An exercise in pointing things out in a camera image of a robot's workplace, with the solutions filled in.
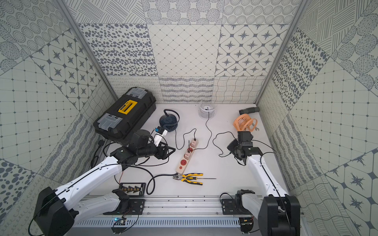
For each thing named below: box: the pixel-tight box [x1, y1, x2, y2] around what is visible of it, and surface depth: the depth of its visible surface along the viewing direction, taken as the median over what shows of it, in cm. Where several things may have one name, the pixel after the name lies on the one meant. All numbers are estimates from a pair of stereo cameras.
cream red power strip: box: [175, 137, 199, 175], surface depth 88 cm
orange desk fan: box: [233, 113, 258, 133], surface depth 98 cm
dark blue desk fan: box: [158, 109, 180, 133], surface depth 106 cm
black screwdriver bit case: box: [119, 182, 147, 197], surface depth 80 cm
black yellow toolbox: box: [93, 87, 157, 144], surface depth 94 cm
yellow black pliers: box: [172, 173, 204, 186], surface depth 85 cm
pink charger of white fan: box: [189, 139, 198, 148], surface depth 92 cm
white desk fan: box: [198, 102, 218, 120], surface depth 110 cm
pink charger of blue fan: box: [183, 151, 191, 160], surface depth 87 cm
